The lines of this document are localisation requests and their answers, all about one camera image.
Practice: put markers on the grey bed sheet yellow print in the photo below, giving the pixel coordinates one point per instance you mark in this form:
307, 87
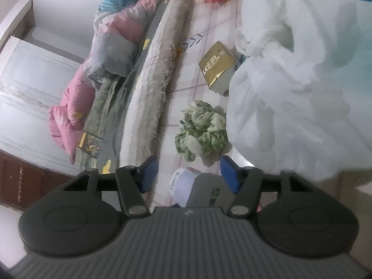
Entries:
128, 93

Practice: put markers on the white plastic bag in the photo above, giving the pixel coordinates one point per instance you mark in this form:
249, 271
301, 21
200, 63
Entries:
290, 93

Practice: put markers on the white fluffy blanket roll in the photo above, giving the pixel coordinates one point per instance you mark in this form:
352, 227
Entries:
154, 93

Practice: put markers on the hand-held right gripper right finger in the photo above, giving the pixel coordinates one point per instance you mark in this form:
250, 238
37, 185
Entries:
229, 174

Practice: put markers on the brown wooden cabinet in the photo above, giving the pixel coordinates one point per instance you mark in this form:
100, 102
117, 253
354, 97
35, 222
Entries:
17, 180

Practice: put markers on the white wardrobe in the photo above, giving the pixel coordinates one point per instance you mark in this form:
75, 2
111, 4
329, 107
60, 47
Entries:
29, 93

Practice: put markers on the pink grey quilt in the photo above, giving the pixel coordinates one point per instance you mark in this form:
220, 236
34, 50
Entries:
116, 35

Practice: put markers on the gold box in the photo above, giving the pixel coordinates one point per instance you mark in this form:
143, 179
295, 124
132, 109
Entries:
216, 61

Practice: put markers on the checked tablecloth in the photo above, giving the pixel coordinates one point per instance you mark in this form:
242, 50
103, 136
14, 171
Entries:
186, 64

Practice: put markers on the green fabric scrunchie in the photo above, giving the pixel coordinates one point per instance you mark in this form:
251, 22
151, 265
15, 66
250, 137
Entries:
203, 133

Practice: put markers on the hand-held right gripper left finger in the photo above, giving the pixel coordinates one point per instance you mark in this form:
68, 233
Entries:
148, 174

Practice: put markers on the white plastic bottle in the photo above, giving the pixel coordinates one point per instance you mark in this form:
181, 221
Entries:
200, 189

